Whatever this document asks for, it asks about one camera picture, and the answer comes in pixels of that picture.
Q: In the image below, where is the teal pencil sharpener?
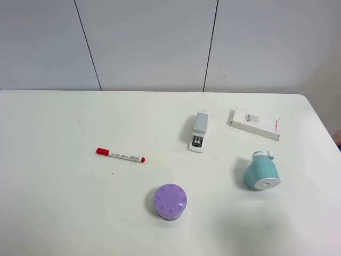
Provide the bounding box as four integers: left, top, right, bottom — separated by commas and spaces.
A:
243, 151, 281, 191

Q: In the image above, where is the grey white stapler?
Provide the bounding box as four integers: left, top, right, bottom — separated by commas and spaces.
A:
188, 110, 209, 153

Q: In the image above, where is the red whiteboard marker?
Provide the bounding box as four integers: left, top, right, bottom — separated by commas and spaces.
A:
96, 148, 145, 163

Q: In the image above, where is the purple round jar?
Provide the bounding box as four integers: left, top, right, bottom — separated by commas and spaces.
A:
153, 183, 188, 221

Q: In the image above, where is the white cardboard box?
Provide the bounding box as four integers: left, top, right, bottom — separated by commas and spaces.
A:
228, 107, 281, 141

